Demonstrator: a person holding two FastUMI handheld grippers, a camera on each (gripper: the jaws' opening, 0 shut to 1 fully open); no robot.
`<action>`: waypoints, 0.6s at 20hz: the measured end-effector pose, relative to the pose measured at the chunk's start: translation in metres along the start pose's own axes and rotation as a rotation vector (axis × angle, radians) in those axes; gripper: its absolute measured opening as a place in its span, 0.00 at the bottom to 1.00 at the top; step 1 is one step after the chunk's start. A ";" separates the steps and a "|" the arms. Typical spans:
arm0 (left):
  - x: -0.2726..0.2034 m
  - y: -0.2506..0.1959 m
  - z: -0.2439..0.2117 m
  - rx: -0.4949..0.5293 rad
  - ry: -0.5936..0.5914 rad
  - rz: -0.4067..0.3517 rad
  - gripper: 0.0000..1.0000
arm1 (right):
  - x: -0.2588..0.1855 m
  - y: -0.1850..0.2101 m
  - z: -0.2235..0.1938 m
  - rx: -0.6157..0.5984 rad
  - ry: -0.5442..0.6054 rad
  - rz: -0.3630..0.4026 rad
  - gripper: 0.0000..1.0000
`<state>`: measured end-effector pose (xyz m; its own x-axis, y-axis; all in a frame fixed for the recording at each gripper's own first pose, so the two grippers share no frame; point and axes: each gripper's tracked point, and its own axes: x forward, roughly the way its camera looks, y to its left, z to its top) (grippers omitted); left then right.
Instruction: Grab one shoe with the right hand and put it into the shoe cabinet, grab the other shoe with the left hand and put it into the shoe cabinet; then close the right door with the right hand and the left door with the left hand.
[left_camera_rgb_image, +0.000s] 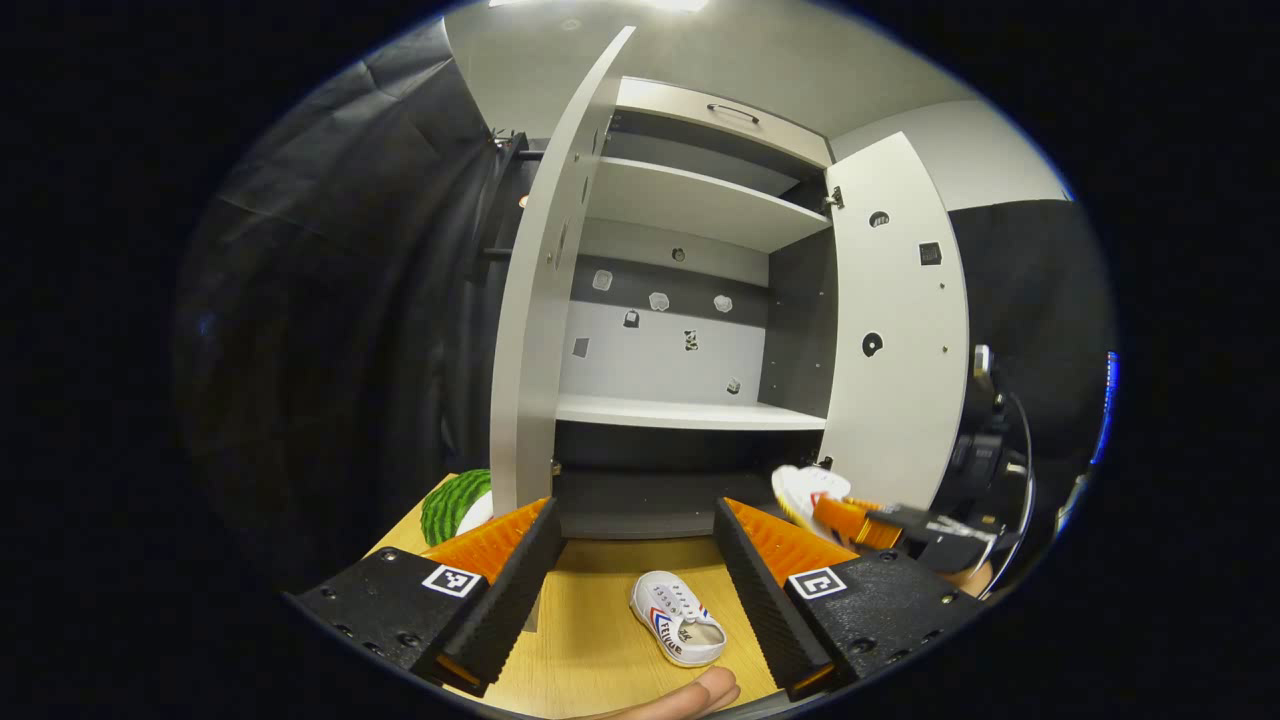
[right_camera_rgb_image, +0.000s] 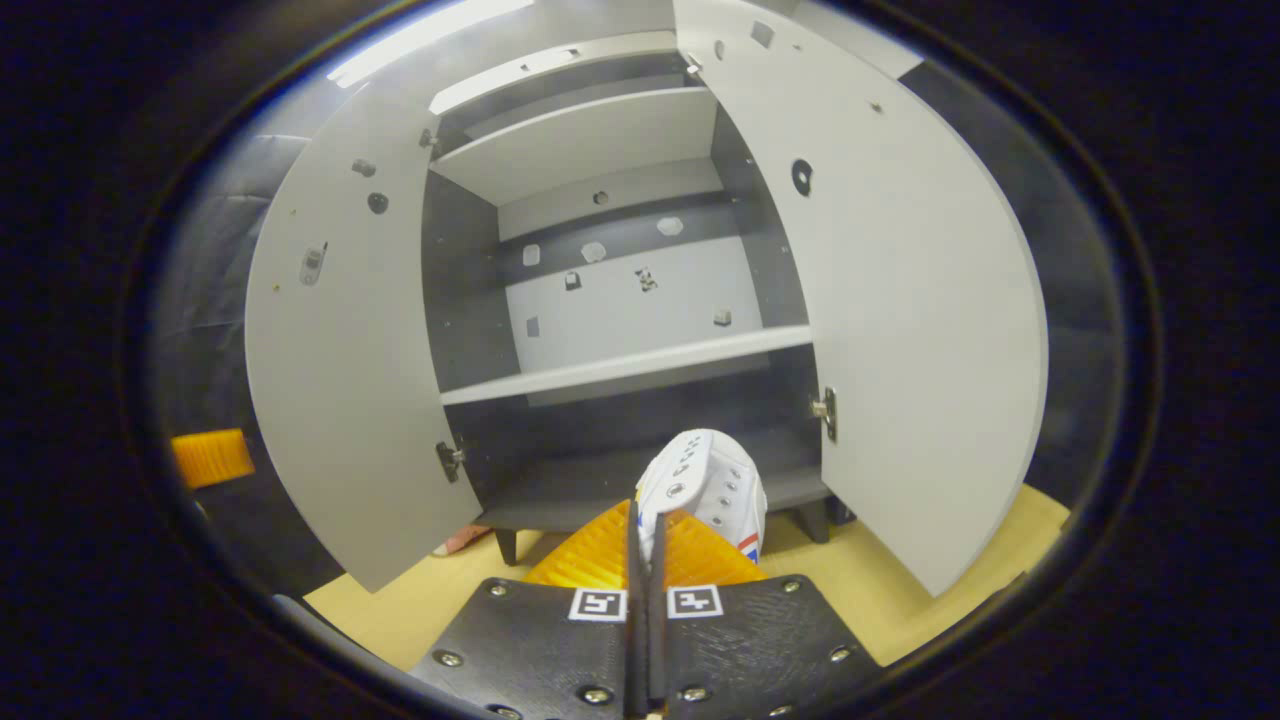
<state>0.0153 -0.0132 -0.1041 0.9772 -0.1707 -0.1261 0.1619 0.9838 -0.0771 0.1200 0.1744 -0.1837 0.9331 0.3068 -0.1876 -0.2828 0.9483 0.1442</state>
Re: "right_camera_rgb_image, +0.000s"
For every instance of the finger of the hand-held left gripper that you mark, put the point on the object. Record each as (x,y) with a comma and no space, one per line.
(212,458)

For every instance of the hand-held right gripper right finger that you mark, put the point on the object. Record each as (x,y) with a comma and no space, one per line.
(760,650)

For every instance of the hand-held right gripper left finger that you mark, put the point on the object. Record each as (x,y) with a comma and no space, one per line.
(540,650)

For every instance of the grey cabinet door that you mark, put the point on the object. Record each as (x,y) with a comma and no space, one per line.
(920,350)
(350,400)

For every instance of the white canvas shoe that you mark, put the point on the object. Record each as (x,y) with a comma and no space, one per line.
(710,480)

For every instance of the watermelon plush toy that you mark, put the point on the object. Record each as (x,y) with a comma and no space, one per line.
(462,540)

